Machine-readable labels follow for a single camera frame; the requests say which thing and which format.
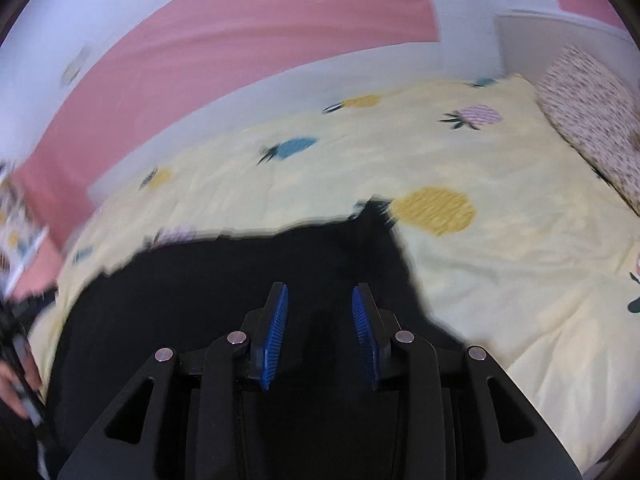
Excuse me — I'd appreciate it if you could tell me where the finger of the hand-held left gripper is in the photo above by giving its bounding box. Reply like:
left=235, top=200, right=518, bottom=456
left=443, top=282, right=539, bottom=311
left=10, top=285, right=58, bottom=321

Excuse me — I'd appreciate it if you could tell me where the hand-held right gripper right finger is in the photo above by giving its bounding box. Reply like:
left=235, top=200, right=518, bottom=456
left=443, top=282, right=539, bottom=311
left=351, top=282, right=583, bottom=480

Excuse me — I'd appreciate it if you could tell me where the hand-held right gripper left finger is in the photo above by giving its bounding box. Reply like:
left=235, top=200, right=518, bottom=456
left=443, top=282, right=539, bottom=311
left=57, top=282, right=289, bottom=480

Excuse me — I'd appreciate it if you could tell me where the black coat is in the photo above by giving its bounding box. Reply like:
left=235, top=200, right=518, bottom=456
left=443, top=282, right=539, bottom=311
left=40, top=197, right=461, bottom=480

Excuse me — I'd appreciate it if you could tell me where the person's left hand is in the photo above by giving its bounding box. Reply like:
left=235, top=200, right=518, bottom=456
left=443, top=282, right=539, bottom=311
left=0, top=352, right=43, bottom=418

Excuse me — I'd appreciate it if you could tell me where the white pineapple print cloth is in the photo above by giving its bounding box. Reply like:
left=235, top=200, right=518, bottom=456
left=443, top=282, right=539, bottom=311
left=0, top=160, right=49, bottom=283

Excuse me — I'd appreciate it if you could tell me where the yellow pineapple print bed sheet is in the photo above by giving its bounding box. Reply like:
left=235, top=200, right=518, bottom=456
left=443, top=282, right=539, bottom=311
left=30, top=74, right=640, bottom=476

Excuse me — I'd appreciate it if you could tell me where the floral print pillow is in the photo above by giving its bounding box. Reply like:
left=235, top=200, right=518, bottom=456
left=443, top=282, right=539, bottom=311
left=536, top=42, right=640, bottom=211

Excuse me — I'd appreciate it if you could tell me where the white headboard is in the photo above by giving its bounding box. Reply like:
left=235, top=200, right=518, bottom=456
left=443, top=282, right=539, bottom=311
left=495, top=10, right=640, bottom=111

